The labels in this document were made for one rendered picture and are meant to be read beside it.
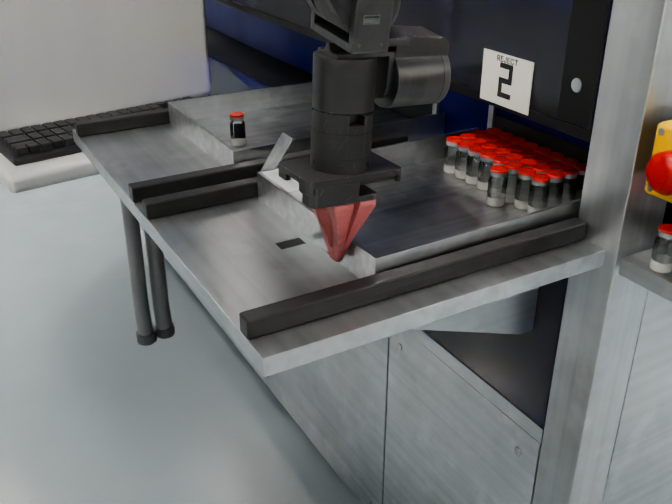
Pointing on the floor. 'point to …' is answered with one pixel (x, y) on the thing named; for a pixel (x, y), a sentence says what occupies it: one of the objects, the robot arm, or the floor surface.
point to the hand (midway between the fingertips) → (336, 252)
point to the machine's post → (618, 30)
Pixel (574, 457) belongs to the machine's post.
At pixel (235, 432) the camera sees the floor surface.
